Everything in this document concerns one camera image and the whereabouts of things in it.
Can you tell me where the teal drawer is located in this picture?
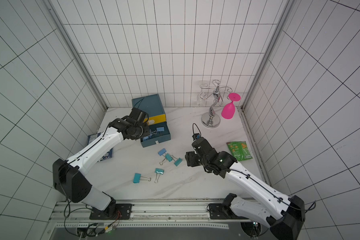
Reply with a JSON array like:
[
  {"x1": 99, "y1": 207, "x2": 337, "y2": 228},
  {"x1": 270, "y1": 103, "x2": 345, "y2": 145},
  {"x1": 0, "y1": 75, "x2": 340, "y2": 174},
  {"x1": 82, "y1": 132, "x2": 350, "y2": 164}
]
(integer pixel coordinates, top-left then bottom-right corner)
[{"x1": 141, "y1": 122, "x2": 171, "y2": 148}]

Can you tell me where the yellow top drawer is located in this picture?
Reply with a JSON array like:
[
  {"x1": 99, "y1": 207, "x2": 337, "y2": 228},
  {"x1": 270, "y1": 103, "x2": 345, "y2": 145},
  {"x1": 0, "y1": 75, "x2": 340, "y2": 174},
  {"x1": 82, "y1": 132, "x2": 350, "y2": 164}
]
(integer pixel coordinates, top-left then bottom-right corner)
[{"x1": 147, "y1": 114, "x2": 167, "y2": 126}]

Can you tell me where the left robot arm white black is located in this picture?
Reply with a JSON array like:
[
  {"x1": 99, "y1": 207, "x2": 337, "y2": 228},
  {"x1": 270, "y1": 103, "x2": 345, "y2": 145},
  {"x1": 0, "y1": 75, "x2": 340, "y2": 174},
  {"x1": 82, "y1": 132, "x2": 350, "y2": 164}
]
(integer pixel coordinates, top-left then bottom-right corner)
[{"x1": 53, "y1": 108, "x2": 150, "y2": 220}]

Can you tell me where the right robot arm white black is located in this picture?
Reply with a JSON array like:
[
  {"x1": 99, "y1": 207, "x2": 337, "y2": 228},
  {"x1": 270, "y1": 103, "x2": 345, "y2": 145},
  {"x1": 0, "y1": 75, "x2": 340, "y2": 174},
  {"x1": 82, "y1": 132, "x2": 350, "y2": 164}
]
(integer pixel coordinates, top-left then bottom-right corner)
[{"x1": 185, "y1": 134, "x2": 306, "y2": 240}]

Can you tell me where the teal binder clip upright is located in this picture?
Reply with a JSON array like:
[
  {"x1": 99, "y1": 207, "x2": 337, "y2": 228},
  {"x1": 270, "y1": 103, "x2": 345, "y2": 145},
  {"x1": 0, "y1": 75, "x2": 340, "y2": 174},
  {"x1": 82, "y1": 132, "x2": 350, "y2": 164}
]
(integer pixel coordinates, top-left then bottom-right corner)
[{"x1": 172, "y1": 155, "x2": 183, "y2": 167}]

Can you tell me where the teal drawer cabinet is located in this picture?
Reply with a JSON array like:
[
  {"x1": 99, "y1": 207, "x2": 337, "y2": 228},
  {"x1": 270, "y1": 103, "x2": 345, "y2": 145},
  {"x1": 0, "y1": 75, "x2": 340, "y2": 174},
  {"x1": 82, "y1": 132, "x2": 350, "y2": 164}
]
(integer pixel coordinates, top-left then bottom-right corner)
[{"x1": 131, "y1": 93, "x2": 167, "y2": 127}]

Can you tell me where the teal shiny binder clip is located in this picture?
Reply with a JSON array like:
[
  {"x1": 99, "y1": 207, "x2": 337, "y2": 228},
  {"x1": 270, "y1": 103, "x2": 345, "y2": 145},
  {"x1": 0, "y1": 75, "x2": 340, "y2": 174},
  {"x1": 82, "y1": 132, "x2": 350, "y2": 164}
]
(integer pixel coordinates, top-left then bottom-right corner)
[{"x1": 154, "y1": 168, "x2": 164, "y2": 183}]

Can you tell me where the teal binder clip front left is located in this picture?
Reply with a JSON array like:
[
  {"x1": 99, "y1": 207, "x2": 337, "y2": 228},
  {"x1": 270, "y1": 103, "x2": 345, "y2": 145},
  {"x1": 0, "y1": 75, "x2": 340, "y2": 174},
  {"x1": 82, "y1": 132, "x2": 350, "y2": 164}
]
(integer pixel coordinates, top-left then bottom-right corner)
[{"x1": 133, "y1": 173, "x2": 152, "y2": 184}]

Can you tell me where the green snack packet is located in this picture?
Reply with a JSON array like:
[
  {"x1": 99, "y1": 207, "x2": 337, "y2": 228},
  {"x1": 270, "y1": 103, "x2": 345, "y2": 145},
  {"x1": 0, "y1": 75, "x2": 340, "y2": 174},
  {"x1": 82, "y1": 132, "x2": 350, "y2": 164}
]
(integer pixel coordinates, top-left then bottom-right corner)
[{"x1": 227, "y1": 141, "x2": 253, "y2": 162}]

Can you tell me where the silver glass rack stand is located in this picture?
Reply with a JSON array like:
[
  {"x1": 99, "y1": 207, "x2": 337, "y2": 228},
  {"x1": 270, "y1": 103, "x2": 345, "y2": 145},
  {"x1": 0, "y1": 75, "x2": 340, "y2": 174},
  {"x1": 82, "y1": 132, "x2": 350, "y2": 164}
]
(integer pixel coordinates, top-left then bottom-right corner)
[{"x1": 201, "y1": 80, "x2": 233, "y2": 129}]

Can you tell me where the magenta plastic wine glass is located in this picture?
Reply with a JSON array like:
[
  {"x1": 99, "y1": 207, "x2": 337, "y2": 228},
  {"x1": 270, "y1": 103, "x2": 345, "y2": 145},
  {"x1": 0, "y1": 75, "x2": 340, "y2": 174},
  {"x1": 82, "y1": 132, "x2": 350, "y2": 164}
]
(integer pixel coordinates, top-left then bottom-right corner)
[{"x1": 221, "y1": 93, "x2": 241, "y2": 120}]

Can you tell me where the clear glass on rack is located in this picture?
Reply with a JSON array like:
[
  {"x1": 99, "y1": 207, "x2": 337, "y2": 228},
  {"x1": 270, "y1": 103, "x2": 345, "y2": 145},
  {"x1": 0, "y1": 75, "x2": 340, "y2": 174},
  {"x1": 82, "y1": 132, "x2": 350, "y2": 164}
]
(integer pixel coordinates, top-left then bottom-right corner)
[{"x1": 197, "y1": 82, "x2": 210, "y2": 107}]

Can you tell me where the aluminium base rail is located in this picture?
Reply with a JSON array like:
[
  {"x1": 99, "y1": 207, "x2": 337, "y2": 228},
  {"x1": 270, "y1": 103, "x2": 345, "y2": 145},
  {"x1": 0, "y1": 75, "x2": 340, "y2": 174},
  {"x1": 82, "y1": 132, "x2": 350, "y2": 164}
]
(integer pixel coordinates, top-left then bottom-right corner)
[{"x1": 52, "y1": 199, "x2": 290, "y2": 230}]

